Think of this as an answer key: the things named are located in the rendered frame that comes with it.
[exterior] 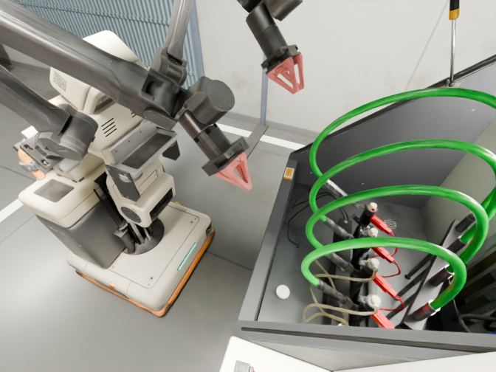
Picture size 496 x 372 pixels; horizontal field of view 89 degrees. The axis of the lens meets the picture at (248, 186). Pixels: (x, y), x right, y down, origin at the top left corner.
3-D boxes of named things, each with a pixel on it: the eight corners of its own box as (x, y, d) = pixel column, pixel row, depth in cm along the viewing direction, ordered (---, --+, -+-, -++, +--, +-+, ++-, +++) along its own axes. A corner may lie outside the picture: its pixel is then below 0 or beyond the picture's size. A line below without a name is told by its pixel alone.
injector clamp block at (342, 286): (328, 243, 89) (339, 216, 78) (358, 250, 87) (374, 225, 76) (316, 351, 67) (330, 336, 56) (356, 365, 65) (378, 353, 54)
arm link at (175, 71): (167, 72, 96) (153, 66, 93) (182, 58, 90) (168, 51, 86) (167, 94, 95) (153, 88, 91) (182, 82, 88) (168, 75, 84)
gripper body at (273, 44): (300, 50, 63) (285, 22, 62) (285, 54, 56) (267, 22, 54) (280, 66, 68) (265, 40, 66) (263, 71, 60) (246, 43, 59)
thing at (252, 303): (283, 185, 113) (288, 158, 102) (294, 187, 112) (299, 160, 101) (238, 336, 73) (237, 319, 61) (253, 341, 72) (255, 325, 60)
